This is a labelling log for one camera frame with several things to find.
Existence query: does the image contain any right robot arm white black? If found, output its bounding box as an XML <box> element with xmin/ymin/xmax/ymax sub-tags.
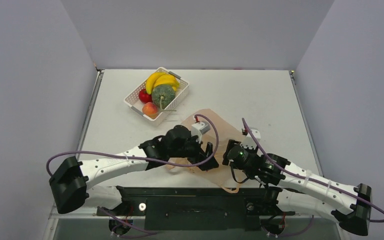
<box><xmin>222</xmin><ymin>139</ymin><xmax>372</xmax><ymax>236</ymax></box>

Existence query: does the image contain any fake red tomato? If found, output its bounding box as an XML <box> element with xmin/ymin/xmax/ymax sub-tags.
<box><xmin>138</xmin><ymin>88</ymin><xmax>153</xmax><ymax>104</ymax></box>

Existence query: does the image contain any translucent orange plastic bag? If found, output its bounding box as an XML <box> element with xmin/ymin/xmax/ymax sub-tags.
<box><xmin>165</xmin><ymin>108</ymin><xmax>246</xmax><ymax>194</ymax></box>

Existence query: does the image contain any yellow fruit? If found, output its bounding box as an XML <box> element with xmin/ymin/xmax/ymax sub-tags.
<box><xmin>145</xmin><ymin>72</ymin><xmax>166</xmax><ymax>95</ymax></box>

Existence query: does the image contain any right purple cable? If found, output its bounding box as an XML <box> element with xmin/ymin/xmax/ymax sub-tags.
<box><xmin>241</xmin><ymin>117</ymin><xmax>384</xmax><ymax>239</ymax></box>

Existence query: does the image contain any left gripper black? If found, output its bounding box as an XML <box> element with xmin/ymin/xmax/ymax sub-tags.
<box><xmin>168</xmin><ymin>131</ymin><xmax>218</xmax><ymax>170</ymax></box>

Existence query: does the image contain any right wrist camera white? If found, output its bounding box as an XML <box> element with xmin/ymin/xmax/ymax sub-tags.
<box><xmin>240</xmin><ymin>128</ymin><xmax>261</xmax><ymax>150</ymax></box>

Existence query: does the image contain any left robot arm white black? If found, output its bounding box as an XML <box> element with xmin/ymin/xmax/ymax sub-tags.
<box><xmin>49</xmin><ymin>121</ymin><xmax>218</xmax><ymax>215</ymax></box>

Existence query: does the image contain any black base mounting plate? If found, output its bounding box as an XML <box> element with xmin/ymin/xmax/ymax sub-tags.
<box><xmin>62</xmin><ymin>187</ymin><xmax>329</xmax><ymax>232</ymax></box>

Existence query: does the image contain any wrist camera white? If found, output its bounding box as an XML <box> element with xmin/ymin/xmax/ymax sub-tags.
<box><xmin>240</xmin><ymin>128</ymin><xmax>261</xmax><ymax>150</ymax></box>
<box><xmin>190</xmin><ymin>121</ymin><xmax>211</xmax><ymax>144</ymax></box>

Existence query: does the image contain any fake peach orange red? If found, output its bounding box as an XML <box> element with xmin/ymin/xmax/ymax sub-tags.
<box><xmin>142</xmin><ymin>102</ymin><xmax>159</xmax><ymax>119</ymax></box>

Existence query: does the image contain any fake green netted melon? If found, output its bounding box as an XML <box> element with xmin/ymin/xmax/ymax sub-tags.
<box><xmin>151</xmin><ymin>84</ymin><xmax>176</xmax><ymax>110</ymax></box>

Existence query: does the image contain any fake yellow banana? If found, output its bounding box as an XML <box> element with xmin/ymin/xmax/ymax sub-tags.
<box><xmin>153</xmin><ymin>74</ymin><xmax>180</xmax><ymax>92</ymax></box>

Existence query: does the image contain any aluminium rail frame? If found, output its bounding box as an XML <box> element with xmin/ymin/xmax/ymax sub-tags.
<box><xmin>42</xmin><ymin>206</ymin><xmax>351</xmax><ymax>240</ymax></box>

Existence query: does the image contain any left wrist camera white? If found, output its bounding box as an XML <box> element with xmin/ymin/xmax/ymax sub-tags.
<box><xmin>190</xmin><ymin>121</ymin><xmax>211</xmax><ymax>144</ymax></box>

